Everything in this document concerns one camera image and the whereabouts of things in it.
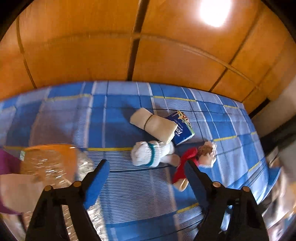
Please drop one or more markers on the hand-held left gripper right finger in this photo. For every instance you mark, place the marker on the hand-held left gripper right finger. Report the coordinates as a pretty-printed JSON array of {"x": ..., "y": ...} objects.
[{"x": 196, "y": 185}]

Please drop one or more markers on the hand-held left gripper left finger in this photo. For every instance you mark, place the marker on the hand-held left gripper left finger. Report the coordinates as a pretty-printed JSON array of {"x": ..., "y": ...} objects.
[{"x": 97, "y": 183}]

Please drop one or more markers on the red dressed small doll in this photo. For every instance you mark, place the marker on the red dressed small doll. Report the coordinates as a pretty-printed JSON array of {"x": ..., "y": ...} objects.
[{"x": 185, "y": 162}]

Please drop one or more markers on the small patterned socks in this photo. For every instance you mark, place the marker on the small patterned socks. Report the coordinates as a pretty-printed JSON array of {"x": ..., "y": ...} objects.
[{"x": 207, "y": 155}]

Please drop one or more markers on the blue tissue packet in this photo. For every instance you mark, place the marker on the blue tissue packet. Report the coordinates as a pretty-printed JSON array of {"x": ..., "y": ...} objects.
[{"x": 181, "y": 134}]

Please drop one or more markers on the white socks teal stripe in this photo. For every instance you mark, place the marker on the white socks teal stripe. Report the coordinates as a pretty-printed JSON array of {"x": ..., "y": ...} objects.
[{"x": 143, "y": 154}]

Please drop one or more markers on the beige cloth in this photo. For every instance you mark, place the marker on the beige cloth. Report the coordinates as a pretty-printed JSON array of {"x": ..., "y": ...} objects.
[{"x": 157, "y": 126}]

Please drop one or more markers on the blue plaid bed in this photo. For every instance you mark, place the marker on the blue plaid bed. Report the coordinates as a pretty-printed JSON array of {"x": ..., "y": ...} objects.
[{"x": 69, "y": 120}]

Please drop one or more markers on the wooden wardrobe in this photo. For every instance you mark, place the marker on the wooden wardrobe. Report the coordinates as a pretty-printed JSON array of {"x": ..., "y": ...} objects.
[{"x": 92, "y": 46}]

